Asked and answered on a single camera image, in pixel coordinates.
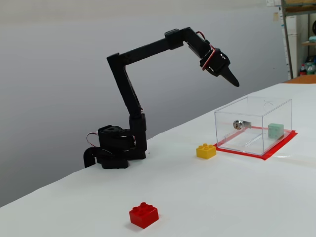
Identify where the red lego brick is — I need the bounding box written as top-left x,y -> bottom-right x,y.
129,202 -> 159,230

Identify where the yellow lego brick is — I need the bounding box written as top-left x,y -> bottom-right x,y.
196,143 -> 217,160

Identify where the green lego brick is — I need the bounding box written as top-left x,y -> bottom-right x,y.
268,122 -> 285,140

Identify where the arm servo cable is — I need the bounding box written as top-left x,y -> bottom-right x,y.
196,30 -> 211,46

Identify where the white cabinet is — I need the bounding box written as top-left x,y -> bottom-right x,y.
285,15 -> 301,78

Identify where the silver cam lock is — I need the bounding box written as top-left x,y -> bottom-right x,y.
233,120 -> 252,131

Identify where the orange table surface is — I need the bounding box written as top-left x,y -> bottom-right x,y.
283,75 -> 316,85

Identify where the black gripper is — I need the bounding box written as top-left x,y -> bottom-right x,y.
199,47 -> 240,88

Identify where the gripper servo cable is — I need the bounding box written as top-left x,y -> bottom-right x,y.
199,47 -> 217,72

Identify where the black table clamp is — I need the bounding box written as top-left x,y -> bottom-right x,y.
83,147 -> 100,169

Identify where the base servo cable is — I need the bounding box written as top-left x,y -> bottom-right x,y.
86,131 -> 100,149

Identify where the transparent plastic box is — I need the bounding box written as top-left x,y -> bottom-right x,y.
214,96 -> 293,157

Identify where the red tape square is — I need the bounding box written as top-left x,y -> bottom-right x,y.
214,126 -> 298,162

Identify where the green plastic bottle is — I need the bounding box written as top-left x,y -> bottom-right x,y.
306,58 -> 316,76

